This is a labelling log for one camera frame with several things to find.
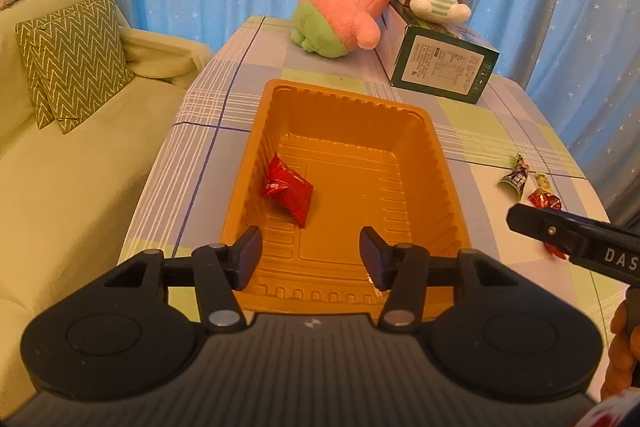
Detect red snack pack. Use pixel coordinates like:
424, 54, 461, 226
260, 155, 314, 229

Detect right human hand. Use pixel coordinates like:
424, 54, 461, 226
600, 300, 640, 401

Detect red candy with peanuts picture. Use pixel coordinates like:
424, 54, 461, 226
528, 188, 566, 260

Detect yellow candy wrapper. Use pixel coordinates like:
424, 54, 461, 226
535, 172, 553, 194

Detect long dark green snack pack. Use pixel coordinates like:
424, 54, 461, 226
498, 153, 529, 202

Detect orange plastic basket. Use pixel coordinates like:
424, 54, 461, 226
221, 79, 470, 317

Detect checkered tablecloth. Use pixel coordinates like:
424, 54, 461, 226
117, 14, 626, 403

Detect light green sofa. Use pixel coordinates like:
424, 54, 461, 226
1, 0, 213, 415

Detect green white carton box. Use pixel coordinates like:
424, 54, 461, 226
375, 0, 499, 104

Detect zigzag patterned cushion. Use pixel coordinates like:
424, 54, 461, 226
15, 0, 134, 134

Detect pink green star plush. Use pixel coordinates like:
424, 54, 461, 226
291, 0, 390, 58

